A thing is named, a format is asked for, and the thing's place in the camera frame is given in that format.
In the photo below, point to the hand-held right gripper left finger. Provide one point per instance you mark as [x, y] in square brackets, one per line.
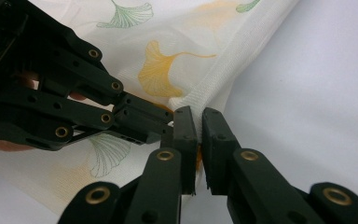
[167, 180]

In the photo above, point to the white table board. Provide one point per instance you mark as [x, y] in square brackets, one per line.
[307, 109]

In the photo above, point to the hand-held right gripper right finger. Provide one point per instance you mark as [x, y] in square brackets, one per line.
[230, 168]

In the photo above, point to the white leaf-print mesh laundry bag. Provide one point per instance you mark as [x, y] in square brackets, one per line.
[183, 37]

